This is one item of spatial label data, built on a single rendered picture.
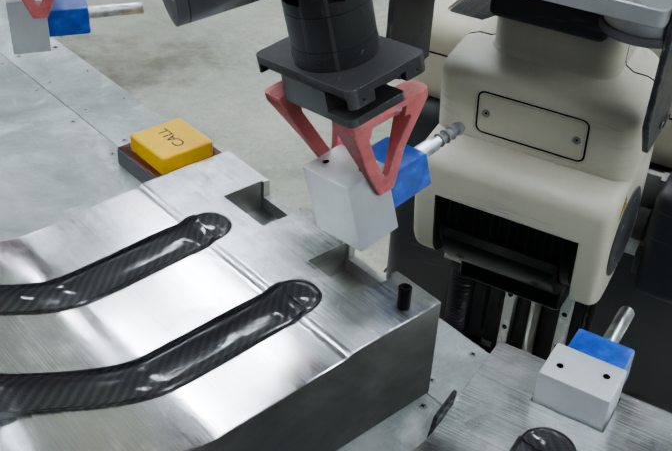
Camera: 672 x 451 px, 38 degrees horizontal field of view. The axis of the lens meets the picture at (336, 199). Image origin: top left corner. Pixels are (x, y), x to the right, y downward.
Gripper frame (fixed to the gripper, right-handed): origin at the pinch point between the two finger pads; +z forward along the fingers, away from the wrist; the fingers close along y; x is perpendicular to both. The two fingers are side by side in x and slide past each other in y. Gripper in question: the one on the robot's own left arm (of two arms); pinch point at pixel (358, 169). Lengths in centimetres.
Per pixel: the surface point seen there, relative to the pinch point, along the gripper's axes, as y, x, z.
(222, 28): -217, 111, 87
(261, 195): -14.2, -0.3, 7.8
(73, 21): -41.7, -0.9, -2.1
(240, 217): -10.6, -4.6, 6.1
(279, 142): -149, 82, 92
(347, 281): -2.4, -1.3, 10.6
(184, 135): -32.3, 2.8, 9.7
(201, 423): 5.1, -18.8, 6.6
